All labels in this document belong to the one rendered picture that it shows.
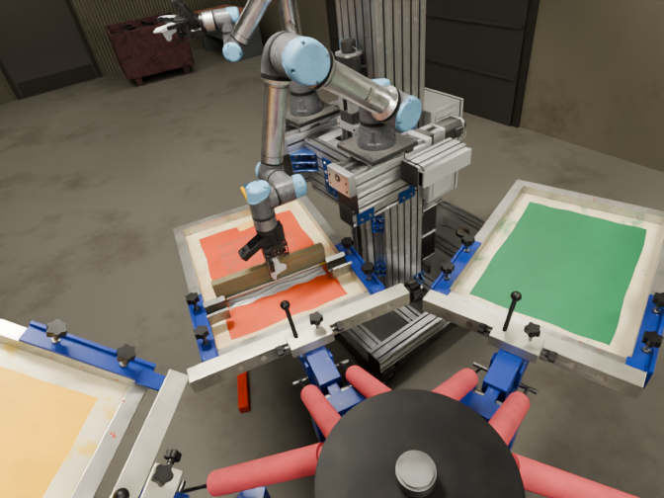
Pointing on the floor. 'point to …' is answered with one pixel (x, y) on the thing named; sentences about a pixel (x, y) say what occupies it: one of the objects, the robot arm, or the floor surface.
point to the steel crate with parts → (147, 48)
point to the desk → (222, 40)
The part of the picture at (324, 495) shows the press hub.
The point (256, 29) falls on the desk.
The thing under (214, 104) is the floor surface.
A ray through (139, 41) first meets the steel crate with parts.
